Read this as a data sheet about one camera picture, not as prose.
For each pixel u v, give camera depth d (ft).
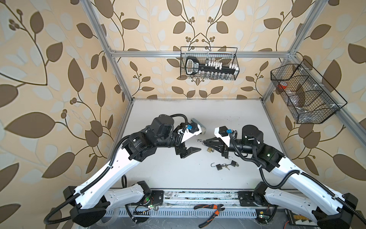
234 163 2.81
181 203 2.42
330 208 1.27
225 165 2.83
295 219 2.23
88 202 1.22
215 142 1.99
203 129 1.68
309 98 2.41
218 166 2.79
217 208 2.32
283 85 2.85
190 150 1.70
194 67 2.77
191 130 1.58
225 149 1.83
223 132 1.70
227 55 2.99
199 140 2.07
